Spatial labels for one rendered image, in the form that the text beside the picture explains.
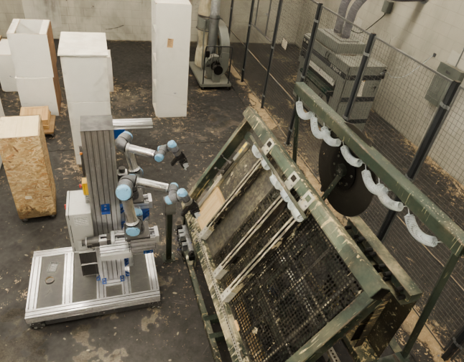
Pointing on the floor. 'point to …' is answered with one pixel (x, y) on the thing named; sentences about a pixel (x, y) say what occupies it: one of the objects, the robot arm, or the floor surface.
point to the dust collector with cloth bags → (208, 29)
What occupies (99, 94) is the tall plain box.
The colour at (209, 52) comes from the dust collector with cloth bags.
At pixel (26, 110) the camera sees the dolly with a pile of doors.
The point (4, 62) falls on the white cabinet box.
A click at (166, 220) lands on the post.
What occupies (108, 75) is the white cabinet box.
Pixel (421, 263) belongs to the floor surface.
